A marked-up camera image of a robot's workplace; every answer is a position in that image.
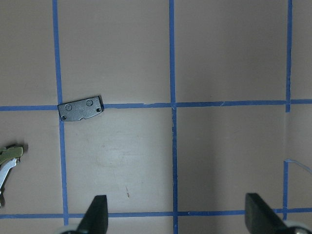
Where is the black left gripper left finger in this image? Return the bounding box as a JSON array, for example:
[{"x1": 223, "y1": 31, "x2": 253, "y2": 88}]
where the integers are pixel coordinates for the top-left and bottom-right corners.
[{"x1": 76, "y1": 195, "x2": 108, "y2": 234}]

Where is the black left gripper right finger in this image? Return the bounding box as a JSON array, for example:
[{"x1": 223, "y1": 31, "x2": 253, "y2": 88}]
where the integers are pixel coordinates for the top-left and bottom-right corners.
[{"x1": 245, "y1": 193, "x2": 289, "y2": 234}]

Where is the green brake shoe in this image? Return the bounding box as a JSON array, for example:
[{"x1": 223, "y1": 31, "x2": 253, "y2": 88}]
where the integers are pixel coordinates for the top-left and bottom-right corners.
[{"x1": 0, "y1": 145, "x2": 24, "y2": 208}]

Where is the black brake pad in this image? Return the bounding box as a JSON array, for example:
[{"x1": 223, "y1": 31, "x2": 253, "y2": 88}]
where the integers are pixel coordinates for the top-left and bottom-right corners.
[{"x1": 58, "y1": 96, "x2": 104, "y2": 121}]

